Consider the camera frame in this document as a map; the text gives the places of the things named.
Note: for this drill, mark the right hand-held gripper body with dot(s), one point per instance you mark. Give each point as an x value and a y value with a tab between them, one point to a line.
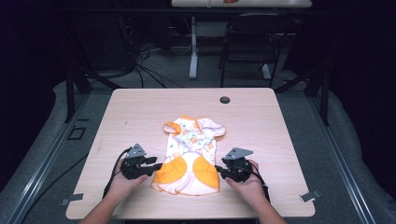
239	168

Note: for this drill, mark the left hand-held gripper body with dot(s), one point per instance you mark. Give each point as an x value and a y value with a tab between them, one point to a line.
134	166

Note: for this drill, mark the orange and white baby garment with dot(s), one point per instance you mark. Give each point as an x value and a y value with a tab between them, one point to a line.
190	155

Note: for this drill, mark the person's right hand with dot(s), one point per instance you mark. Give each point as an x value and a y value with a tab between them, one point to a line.
249	186

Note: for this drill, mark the person's left hand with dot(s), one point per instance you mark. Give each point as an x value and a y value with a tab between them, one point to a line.
124	186

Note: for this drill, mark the grey tape strip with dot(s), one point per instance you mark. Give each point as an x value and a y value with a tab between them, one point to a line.
72	198
310	196

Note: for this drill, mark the white table leg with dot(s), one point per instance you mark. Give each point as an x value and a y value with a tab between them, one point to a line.
193	59

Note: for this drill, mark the black metal stand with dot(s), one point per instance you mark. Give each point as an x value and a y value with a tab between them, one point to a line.
317	87
74	77

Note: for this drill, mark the black metal chair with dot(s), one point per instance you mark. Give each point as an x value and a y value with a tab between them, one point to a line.
255	37

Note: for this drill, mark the orange thing on background table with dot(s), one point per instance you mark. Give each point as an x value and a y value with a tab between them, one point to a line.
230	1

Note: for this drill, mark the light background table top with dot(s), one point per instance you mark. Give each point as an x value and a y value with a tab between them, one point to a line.
267	3

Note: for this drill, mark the aluminium floor rail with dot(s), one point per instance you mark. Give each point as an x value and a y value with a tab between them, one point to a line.
40	165
339	161

